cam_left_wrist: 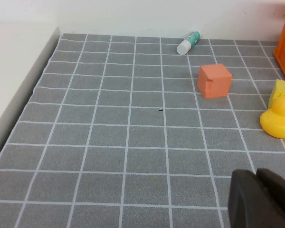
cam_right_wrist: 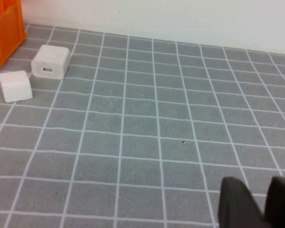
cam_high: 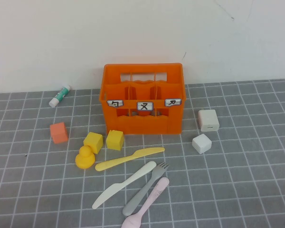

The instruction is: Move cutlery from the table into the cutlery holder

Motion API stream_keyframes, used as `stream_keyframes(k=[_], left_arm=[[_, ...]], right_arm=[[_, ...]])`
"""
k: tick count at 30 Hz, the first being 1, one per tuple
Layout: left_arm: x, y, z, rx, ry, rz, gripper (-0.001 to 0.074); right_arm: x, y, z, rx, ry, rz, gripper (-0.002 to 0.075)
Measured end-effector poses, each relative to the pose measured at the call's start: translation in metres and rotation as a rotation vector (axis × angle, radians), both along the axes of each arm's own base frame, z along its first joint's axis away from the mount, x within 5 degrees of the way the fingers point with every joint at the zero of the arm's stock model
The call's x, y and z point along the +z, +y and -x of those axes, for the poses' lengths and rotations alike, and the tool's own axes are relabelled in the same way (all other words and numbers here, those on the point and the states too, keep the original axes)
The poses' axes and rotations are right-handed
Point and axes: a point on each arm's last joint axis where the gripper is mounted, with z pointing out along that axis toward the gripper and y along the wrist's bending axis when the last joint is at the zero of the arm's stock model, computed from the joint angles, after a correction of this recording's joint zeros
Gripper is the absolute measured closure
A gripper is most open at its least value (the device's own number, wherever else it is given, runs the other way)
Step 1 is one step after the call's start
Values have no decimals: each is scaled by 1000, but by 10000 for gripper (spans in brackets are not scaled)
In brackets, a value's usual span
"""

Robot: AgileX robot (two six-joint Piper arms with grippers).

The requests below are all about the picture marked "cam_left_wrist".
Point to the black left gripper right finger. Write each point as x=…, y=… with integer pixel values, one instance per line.
x=280, y=192

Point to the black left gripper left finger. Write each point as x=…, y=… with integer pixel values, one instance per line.
x=249, y=204

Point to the yellow rubber duck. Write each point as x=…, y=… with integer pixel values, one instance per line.
x=279, y=121

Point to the yellow foam cube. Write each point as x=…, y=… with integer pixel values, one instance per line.
x=283, y=88

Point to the orange foam cube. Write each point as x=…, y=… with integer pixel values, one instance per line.
x=215, y=80

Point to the grey checked table mat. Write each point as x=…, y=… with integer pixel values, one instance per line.
x=109, y=142

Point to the white green glue stick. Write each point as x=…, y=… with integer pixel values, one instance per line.
x=188, y=42

